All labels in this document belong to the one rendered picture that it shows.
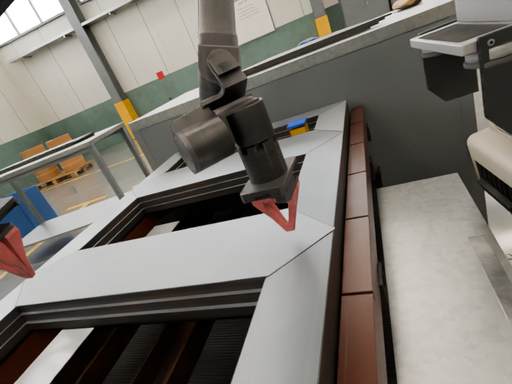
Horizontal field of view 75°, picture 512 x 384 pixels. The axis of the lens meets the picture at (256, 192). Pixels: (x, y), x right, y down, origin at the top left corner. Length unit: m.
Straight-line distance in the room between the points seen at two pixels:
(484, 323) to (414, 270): 0.15
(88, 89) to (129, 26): 2.30
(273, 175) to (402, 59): 0.87
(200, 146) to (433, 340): 0.44
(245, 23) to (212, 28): 9.17
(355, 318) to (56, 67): 11.69
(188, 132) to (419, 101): 0.99
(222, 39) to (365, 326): 0.41
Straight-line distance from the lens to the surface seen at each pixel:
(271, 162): 0.45
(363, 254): 0.53
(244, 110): 0.43
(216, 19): 0.54
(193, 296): 0.55
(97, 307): 0.69
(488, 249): 0.74
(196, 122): 0.43
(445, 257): 0.73
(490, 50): 0.61
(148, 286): 0.60
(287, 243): 0.52
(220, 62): 0.45
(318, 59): 1.25
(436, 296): 0.66
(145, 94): 10.71
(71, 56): 11.58
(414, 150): 1.35
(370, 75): 1.25
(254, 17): 9.66
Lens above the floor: 1.15
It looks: 22 degrees down
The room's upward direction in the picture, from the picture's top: 23 degrees counter-clockwise
